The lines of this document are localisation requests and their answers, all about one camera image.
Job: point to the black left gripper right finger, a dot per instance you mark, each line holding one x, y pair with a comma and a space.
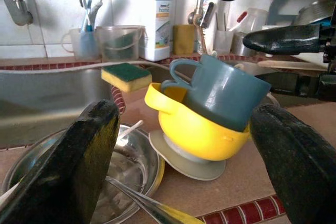
296, 166

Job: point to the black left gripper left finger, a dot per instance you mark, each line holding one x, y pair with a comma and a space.
73, 161

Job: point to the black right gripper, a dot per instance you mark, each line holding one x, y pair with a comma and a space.
329, 40

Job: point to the round steel dish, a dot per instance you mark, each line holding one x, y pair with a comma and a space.
136, 161

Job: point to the blue plastic cup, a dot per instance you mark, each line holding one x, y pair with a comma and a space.
223, 95

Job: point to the yellow bowl grey suction base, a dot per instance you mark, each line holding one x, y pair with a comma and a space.
199, 140

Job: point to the wooden spatula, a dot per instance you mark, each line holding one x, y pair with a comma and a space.
288, 65

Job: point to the steel cup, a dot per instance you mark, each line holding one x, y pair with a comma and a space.
240, 47

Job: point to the white utensil holder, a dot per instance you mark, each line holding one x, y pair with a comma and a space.
223, 43

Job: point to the thin white stick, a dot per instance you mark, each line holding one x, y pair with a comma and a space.
130, 129

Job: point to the steel spoon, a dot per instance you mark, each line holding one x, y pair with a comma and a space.
136, 197

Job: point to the stainless steel double sink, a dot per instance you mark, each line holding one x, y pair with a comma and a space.
39, 95

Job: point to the green yellow sponge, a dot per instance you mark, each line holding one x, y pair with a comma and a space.
126, 77

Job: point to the yellow cleaning pad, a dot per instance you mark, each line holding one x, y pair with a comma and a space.
183, 40

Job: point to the translucent toothbrush cup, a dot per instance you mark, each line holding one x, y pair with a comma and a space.
84, 45

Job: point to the clear tub with green scourer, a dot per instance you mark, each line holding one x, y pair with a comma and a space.
118, 45

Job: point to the white detergent bottle yellow cap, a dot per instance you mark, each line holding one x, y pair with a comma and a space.
157, 24

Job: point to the blue toothbrush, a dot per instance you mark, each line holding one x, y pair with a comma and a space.
88, 19

